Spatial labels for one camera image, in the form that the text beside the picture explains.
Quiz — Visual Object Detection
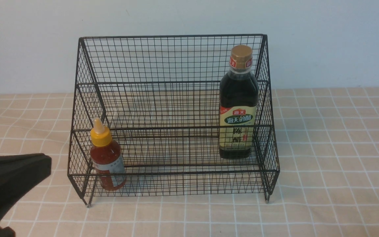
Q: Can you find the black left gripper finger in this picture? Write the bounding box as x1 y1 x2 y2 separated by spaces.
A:
0 153 52 221

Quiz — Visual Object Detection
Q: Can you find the red sauce bottle yellow cap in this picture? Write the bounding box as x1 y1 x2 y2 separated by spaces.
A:
90 118 127 192

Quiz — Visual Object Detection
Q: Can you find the dark vinegar bottle gold cap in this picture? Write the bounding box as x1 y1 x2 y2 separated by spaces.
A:
219 45 259 159

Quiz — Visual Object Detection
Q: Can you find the black wire mesh shelf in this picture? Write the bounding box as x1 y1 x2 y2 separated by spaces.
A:
67 34 280 207

